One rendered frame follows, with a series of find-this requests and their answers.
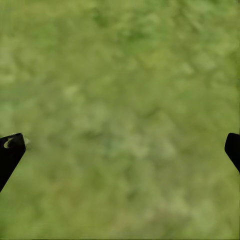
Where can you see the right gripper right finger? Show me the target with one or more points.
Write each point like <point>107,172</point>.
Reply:
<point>232,148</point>

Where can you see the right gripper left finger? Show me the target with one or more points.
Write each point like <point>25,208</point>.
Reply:
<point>12,148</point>

